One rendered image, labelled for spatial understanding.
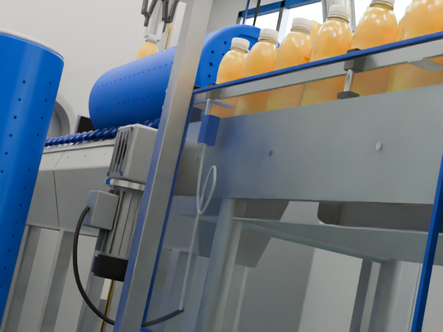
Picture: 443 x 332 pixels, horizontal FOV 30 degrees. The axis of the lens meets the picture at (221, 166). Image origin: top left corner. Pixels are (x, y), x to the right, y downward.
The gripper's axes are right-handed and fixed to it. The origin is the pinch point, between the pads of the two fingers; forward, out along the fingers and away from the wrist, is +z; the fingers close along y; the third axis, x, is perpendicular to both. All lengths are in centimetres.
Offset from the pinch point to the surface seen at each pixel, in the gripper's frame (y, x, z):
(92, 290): -7, -20, 91
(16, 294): -6, -119, 104
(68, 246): 6, -20, 78
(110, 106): 12.2, 10.5, 31.7
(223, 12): -214, -425, -167
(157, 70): 13, 48, 25
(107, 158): 12, 20, 49
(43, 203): 9, -52, 64
